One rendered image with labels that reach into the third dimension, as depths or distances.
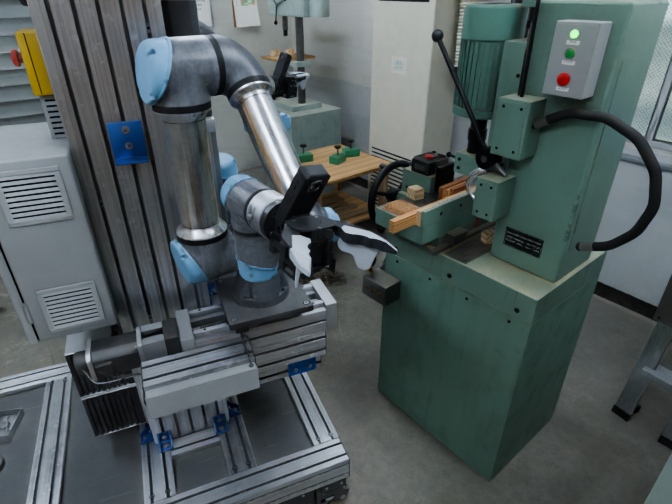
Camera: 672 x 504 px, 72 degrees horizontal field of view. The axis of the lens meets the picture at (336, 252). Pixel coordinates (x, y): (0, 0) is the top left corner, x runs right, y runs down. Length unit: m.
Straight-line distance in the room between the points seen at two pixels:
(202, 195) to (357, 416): 1.28
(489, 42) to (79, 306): 1.30
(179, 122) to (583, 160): 0.96
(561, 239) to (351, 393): 1.14
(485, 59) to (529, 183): 0.37
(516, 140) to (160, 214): 0.94
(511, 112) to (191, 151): 0.79
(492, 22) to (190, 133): 0.88
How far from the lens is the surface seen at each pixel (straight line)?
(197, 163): 1.03
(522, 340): 1.48
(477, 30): 1.49
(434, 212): 1.47
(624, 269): 2.94
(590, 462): 2.13
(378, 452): 1.94
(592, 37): 1.24
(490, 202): 1.39
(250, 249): 0.85
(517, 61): 1.44
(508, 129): 1.33
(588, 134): 1.33
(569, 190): 1.37
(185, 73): 0.97
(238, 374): 1.20
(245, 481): 1.61
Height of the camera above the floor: 1.55
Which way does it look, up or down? 30 degrees down
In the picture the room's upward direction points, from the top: straight up
